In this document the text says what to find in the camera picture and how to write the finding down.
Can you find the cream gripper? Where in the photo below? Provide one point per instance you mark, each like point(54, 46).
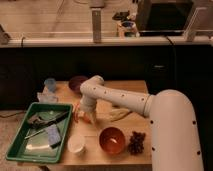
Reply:
point(91, 115)

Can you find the yellow red apple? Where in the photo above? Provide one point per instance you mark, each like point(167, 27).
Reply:
point(84, 117)

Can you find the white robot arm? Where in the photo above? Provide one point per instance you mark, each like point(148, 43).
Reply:
point(175, 144)

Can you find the white paper cup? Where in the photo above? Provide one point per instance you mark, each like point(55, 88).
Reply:
point(76, 144)

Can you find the blue plastic cup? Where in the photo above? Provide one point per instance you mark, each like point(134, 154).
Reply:
point(50, 84)

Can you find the orange carrot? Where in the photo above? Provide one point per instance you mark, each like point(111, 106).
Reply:
point(76, 112)

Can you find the banana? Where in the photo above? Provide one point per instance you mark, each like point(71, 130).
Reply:
point(117, 114)

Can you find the purple bowl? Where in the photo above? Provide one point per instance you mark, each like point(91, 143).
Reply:
point(75, 83)

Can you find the orange bowl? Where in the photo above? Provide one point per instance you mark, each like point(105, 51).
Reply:
point(112, 140)

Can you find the blue sponge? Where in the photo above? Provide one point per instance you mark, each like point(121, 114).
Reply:
point(53, 135)

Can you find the clear plastic wrapper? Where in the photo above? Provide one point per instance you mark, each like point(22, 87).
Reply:
point(47, 98)

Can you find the black utensil in tray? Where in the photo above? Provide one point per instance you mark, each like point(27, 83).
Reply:
point(37, 122)

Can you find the green plastic tray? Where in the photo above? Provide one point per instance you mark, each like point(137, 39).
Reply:
point(32, 144)

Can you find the bunch of dark grapes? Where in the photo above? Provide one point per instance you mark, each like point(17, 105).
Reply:
point(135, 145)

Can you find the dark monitor box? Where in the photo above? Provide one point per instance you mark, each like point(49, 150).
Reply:
point(165, 15)

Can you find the metal post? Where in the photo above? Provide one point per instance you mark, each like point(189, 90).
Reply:
point(96, 6)

